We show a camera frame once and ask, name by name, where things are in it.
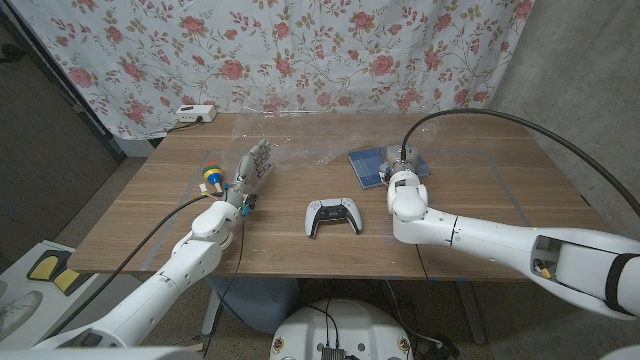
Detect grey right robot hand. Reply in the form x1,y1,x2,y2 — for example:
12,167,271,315
378,144,421,184

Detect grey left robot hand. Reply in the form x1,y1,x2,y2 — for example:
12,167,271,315
222,138,274,208

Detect blue notebook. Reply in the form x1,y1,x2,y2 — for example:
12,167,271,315
348,146,432,191

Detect clear cling film sheet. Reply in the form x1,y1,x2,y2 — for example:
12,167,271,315
220,112,442,172

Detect white black game controller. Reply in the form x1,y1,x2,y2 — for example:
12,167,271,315
304,197,364,239

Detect colourful striped wooden maraca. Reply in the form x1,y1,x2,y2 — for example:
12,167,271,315
201,162,225,194

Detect white power strip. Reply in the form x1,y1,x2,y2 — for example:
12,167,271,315
175,104,218,124

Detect floral print backdrop cloth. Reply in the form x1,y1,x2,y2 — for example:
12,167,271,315
9,0,536,141

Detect grey blue round stool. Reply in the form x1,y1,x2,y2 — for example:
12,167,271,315
206,276,301,335

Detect white table leg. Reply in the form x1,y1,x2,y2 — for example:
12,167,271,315
201,288,224,336

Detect grey table leg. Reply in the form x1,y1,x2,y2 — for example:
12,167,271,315
455,280,487,345

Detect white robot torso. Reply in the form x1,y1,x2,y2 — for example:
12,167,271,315
269,298,415,360

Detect black floor power adapter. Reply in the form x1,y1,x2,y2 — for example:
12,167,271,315
423,339,461,360

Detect white mat yellow footprints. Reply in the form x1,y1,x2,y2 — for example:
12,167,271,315
0,239,104,351

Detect white sneaker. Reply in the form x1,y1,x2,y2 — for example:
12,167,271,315
0,290,44,342

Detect black power strip cord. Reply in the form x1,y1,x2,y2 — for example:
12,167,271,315
164,117,204,135

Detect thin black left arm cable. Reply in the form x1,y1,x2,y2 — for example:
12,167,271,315
201,217,245,359

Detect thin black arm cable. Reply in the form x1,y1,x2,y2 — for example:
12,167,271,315
416,244,432,281
201,217,245,359

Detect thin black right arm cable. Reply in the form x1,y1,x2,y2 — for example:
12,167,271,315
416,244,432,281

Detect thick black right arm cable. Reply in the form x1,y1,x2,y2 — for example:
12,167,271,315
400,107,640,219

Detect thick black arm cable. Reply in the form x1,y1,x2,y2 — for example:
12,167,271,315
47,193,224,342
400,107,640,219

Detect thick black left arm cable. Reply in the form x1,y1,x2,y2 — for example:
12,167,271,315
47,193,224,342

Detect white floor cable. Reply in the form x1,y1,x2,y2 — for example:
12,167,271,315
383,279,445,347

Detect black door frame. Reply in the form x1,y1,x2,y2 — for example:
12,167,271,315
0,4,126,162

